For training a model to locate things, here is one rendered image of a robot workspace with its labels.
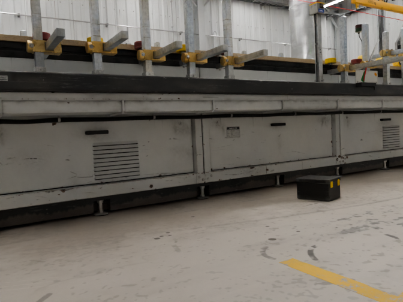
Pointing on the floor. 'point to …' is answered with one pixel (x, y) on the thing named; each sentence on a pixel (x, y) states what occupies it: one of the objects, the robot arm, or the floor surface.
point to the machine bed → (176, 143)
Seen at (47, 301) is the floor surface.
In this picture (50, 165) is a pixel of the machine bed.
